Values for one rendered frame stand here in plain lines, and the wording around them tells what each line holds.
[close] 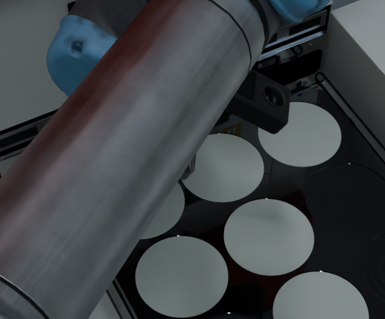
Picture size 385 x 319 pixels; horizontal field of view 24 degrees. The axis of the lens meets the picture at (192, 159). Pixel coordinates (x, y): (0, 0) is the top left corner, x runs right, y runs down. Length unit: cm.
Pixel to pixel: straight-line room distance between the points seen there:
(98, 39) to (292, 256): 45
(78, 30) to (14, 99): 36
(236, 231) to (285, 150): 13
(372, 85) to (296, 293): 29
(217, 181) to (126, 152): 62
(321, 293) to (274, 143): 21
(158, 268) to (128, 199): 56
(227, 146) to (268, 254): 15
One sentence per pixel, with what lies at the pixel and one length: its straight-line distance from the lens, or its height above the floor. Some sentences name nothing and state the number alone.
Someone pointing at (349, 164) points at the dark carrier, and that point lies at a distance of 110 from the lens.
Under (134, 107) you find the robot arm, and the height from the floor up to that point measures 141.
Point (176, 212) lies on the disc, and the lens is 104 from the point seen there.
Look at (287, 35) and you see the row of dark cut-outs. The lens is 115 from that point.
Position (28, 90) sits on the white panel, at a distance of 101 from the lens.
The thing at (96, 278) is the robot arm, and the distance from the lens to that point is 44.
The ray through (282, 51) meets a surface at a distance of 115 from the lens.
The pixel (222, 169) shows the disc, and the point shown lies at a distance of 108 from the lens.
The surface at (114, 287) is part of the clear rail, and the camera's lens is 99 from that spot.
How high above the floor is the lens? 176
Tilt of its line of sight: 53 degrees down
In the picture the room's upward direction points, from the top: straight up
